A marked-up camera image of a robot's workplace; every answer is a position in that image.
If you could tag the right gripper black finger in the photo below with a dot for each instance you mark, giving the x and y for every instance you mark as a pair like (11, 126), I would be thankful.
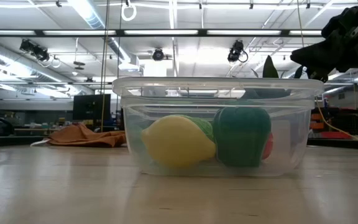
(312, 56)
(320, 74)

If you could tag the red toy tomato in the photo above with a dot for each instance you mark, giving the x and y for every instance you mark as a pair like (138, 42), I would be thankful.
(268, 146)

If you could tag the dark green toy bell pepper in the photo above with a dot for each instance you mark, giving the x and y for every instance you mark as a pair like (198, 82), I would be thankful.
(241, 137)

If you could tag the light green oval toy fruit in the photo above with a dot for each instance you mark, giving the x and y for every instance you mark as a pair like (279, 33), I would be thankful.
(202, 124)

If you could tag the yellow toy lemon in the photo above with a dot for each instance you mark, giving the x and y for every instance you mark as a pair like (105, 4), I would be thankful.
(179, 143)

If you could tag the clear plastic tupperware container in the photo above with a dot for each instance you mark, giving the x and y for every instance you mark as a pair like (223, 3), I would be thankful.
(291, 140)

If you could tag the green leafy plant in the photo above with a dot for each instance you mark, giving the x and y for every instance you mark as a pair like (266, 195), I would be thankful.
(269, 68)

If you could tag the red storage bins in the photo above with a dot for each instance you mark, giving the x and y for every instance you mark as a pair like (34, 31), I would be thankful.
(334, 135)

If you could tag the black rig light bar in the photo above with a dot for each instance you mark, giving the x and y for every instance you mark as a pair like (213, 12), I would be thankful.
(202, 32)

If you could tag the black background monitor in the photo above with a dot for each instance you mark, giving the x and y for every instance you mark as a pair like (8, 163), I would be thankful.
(89, 107)

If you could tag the orange folded cloth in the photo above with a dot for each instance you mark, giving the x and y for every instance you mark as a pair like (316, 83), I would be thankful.
(79, 137)

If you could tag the black mounted device cluster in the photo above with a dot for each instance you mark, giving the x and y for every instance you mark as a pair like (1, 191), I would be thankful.
(34, 49)

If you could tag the black aluminium table frame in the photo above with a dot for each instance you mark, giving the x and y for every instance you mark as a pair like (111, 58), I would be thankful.
(346, 143)

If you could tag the black round overhead camera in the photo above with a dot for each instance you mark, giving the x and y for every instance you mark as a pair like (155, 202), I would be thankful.
(158, 54)

